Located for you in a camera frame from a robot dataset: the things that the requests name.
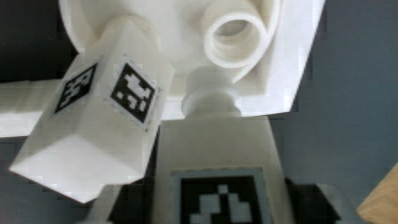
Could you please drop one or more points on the white stool leg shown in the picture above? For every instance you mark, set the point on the white stool leg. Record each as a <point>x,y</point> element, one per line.
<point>87,148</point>
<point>218,182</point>

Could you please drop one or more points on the white workspace border frame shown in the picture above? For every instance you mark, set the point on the white workspace border frame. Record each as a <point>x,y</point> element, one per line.
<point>25,98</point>

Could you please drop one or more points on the white round stool seat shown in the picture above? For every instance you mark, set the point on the white round stool seat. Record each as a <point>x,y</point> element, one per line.
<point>250,35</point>

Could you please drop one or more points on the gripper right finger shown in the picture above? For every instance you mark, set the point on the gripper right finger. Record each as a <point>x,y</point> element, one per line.
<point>320,204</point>

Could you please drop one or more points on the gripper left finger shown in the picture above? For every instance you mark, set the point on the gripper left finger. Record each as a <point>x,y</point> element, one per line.
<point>121,206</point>

